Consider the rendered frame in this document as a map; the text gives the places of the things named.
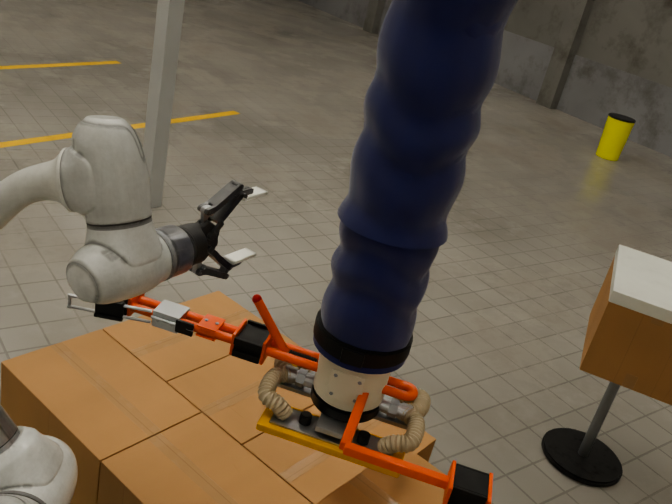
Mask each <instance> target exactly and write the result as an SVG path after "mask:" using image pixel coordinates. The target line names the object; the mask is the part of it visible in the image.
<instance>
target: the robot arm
mask: <svg viewBox="0 0 672 504"><path fill-rule="evenodd" d="M267 193H268V192H267V191H265V190H263V189H261V188H259V187H257V186H256V187H252V188H251V187H249V186H244V185H243V184H241V183H239V182H237V181H235V180H231V181H230V182H229V183H228V184H226V185H225V186H224V187H223V188H222V189H221V190H219V191H218V192H217V193H216V194H215V195H214V196H212V197H211V198H210V199H209V200H208V201H207V202H204V203H202V204H200V205H198V207H197V210H198V211H200V212H201V215H200V219H199V220H198V221H197V222H195V223H187V224H183V225H180V226H176V225H166V226H163V227H159V228H156V229H155V227H154V224H153V221H152V214H151V185H150V178H149V172H148V167H147V162H146V158H145V154H144V150H143V147H142V144H141V141H140V139H139V137H138V135H137V133H136V131H135V129H134V128H133V127H132V126H131V125H130V124H129V123H128V122H127V121H126V120H125V119H123V118H121V117H116V116H106V115H89V116H86V117H85V118H84V119H83V120H82V121H80V122H79V123H78V124H77V126H76V128H75V129H74V131H73V133H72V145H71V146H70V147H66V148H63V149H62V150H61V151H60V153H59V155H58V156H57V157H56V158H55V159H53V160H51V161H48V162H44V163H40V164H36V165H32V166H29V167H26V168H24V169H21V170H19V171H17V172H15V173H13V174H11V175H9V176H8V177H6V178H5V179H3V180H2V181H0V230H1V229H2V228H3V227H4V226H6V225H7V224H8V223H9V222H10V221H11V220H12V219H13V218H14V217H15V216H16V215H17V214H18V213H19V212H20V211H22V210H23V209H24V208H25V207H27V206H28V205H30V204H32V203H35V202H38V201H44V200H51V201H56V202H59V203H61V204H62V205H63V206H64V207H65V208H66V209H67V210H68V211H69V212H77V213H79V214H81V215H85V219H86V226H87V233H86V240H85V244H84V246H83V247H81V248H80V249H79V250H78V251H77V252H76V253H75V254H74V255H73V257H72V258H71V259H70V261H69V262H68V264H67V267H66V277H67V281H68V284H69V286H70V288H71V289H72V291H73V292H74V294H75V295H76V296H77V297H78V298H79V299H81V300H83V301H86V302H89V303H96V304H110V303H115V302H120V301H124V300H127V299H131V298H134V297H137V296H139V295H142V294H144V293H146V292H148V291H150V290H152V289H154V288H155V287H156V286H157V285H158V284H159V283H161V282H163V281H167V280H169V279H171V278H173V277H175V276H178V275H181V274H183V273H186V272H187V271H188V270H189V271H191V272H192V273H194V274H196V275H198V276H203V275H209V276H213V277H217V278H221V279H225V280H226V279H228V277H229V274H228V271H230V270H231V269H232V268H233V267H236V266H238V265H240V264H241V262H242V261H245V260H247V259H250V258H252V257H255V256H256V253H255V252H253V251H251V250H249V249H248V248H243V249H241V250H238V251H235V252H233V253H230V254H227V255H225V256H223V257H222V256H221V255H220V254H219V253H218V252H217V251H216V250H215V247H216V246H217V244H218V236H219V232H220V231H219V230H220V229H221V228H222V227H223V225H224V221H225V220H226V218H227V217H228V216H229V215H230V213H231V212H232V211H233V210H234V208H235V207H236V206H237V205H238V204H239V202H240V201H241V200H242V201H244V202H245V201H248V200H252V199H255V198H258V197H262V196H265V195H267ZM210 221H213V222H215V223H217V224H216V226H215V225H214V224H213V223H211V222H210ZM208 256H209V257H210V258H211V259H213V260H214V261H215V262H216V263H217V264H218V265H220V269H217V268H213V267H210V266H206V265H204V264H203V263H202V262H203V261H204V260H205V259H206V258H207V257H208ZM77 477H78V466H77V461H76V458H75V455H74V453H73V451H72V450H71V448H70V447H69V446H68V445H67V444H66V443H65V442H63V441H62V440H60V439H58V438H55V437H53V436H49V435H43V434H41V433H40V432H38V431H37V430H36V429H35V428H31V427H26V426H16V424H15V423H14V422H13V420H12V419H11V418H10V416H9V415H8V414H7V412H6V411H5V410H4V408H3V407H2V406H1V404H0V504H70V502H71V500H72V497H73V494H74V491H75V488H76V484H77Z"/></svg>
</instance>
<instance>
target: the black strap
mask: <svg viewBox="0 0 672 504"><path fill-rule="evenodd" d="M313 333H314V337H315V339H316V341H317V342H318V344H319V345H320V346H321V347H322V348H323V349H324V350H325V351H326V352H327V353H329V354H330V355H332V356H333V357H335V358H337V359H339V360H340V362H342V363H345V364H348V365H351V366H354V367H357V368H362V367H363V368H371V369H383V368H390V367H394V366H396V365H399V364H401V363H402V362H404V361H405V360H406V359H407V357H408V355H409V352H410V349H411V346H412V342H413V333H412V336H411V338H410V341H409V343H408V345H407V346H406V347H405V348H403V349H400V350H397V351H393V352H378V351H370V350H364V349H361V348H358V347H355V346H352V345H350V344H347V343H344V342H342V341H340V340H339V339H337V338H336V337H334V336H333V335H332V334H331V333H329V332H328V331H327V330H326V329H325V327H324V325H323V322H322V318H321V309H320V310H319V311H318V313H317V316H316V320H315V324H314V330H313Z"/></svg>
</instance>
